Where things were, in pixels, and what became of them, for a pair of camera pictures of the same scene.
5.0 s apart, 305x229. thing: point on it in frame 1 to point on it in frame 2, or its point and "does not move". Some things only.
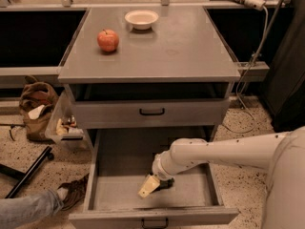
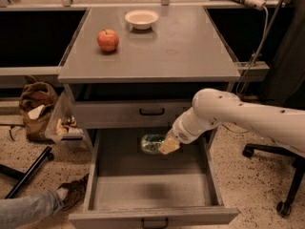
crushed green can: (166, 184) to (151, 143)
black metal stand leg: (24, 177) does not move
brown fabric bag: (36, 102) does not move
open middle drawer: (118, 162) does not move
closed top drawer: (154, 114) does not move
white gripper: (159, 171) to (181, 135)
